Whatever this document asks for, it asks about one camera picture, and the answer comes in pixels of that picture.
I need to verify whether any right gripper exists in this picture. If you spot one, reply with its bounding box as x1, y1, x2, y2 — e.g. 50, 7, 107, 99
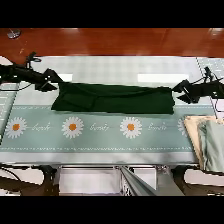
171, 79, 206, 105

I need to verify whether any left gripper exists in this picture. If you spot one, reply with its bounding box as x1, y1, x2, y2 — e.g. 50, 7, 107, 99
31, 68, 64, 93

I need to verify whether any dark green garment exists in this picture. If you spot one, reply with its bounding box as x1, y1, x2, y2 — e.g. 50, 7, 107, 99
50, 81, 176, 116

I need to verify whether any beige garment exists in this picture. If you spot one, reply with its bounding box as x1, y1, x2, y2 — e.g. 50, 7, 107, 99
182, 114, 224, 162

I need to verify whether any pale green garment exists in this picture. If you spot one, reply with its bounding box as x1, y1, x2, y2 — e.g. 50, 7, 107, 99
197, 119, 224, 175

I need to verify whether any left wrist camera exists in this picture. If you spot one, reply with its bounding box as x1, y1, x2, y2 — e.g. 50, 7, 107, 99
25, 51, 42, 70

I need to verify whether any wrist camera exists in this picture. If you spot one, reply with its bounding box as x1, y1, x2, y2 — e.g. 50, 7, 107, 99
25, 51, 42, 70
202, 66, 218, 83

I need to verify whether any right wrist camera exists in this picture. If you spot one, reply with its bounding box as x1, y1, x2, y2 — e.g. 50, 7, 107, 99
202, 66, 218, 83

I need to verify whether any silver frame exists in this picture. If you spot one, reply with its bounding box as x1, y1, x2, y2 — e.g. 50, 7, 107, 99
0, 161, 224, 197

